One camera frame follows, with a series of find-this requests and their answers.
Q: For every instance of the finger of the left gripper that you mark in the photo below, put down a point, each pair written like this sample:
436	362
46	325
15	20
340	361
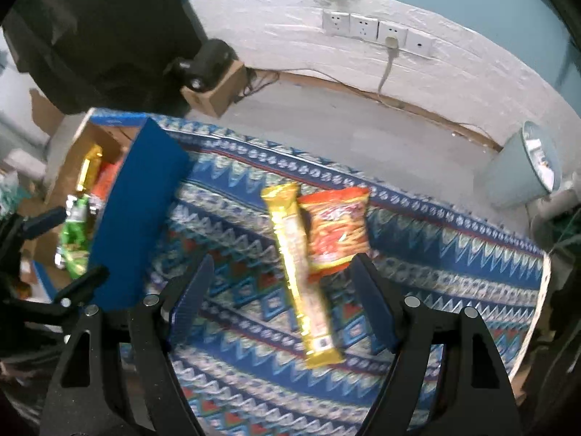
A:
37	226
81	291

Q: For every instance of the orange fries snack bag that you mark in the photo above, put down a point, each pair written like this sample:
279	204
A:
336	229

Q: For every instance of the small cardboard box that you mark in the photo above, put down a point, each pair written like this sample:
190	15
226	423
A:
215	103

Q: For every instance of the light blue trash bin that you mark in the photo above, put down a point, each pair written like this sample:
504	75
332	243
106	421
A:
526	169

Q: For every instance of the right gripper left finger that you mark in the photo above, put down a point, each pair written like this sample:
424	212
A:
158	324

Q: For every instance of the red snack bag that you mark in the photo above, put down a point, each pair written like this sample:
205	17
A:
105	180

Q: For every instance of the blue cardboard box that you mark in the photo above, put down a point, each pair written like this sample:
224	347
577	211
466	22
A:
136	204

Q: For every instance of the green snack bag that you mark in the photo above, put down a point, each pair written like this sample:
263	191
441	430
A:
72	251

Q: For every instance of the long gold snack pack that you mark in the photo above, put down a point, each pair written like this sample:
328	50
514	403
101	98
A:
89	169

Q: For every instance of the black hanging cloth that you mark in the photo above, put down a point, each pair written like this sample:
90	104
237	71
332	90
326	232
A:
116	54

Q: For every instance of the white wall socket strip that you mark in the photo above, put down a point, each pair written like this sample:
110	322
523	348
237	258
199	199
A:
373	30

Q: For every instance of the black round speaker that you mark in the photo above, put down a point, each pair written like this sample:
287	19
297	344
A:
204	71

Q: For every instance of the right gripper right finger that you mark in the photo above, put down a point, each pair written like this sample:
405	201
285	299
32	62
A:
401	323

